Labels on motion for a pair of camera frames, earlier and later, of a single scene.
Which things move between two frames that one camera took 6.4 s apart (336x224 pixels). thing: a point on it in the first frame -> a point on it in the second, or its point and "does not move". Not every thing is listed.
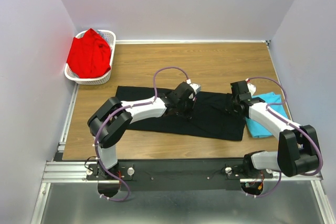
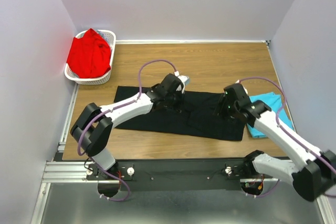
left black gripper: [188, 114] -> [179, 107]
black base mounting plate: [172, 174] does not move
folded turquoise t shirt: [257, 129] does not move
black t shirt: [213, 117] does not move
